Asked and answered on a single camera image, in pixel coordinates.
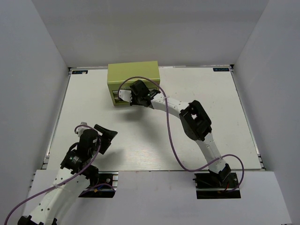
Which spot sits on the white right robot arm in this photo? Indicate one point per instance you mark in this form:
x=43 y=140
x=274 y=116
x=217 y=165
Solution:
x=195 y=122

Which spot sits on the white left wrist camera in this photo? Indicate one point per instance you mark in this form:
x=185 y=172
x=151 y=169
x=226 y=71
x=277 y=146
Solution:
x=80 y=128

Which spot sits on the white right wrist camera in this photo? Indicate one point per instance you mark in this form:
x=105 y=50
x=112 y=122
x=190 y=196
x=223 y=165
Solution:
x=125 y=95

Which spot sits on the green metal drawer cabinet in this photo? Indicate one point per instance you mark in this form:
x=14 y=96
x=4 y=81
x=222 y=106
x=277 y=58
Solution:
x=124 y=74

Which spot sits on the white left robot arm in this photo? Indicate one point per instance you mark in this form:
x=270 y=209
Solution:
x=76 y=176

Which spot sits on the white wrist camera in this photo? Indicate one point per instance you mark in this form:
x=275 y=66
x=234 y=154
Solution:
x=80 y=128
x=125 y=95

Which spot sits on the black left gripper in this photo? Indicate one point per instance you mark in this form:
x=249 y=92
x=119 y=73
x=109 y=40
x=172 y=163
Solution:
x=107 y=137

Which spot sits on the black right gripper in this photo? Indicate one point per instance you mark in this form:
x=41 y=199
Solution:
x=134 y=101

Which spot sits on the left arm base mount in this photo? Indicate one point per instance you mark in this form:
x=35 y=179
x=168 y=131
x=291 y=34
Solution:
x=105 y=187

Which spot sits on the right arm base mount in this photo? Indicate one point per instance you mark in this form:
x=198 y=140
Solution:
x=208 y=188

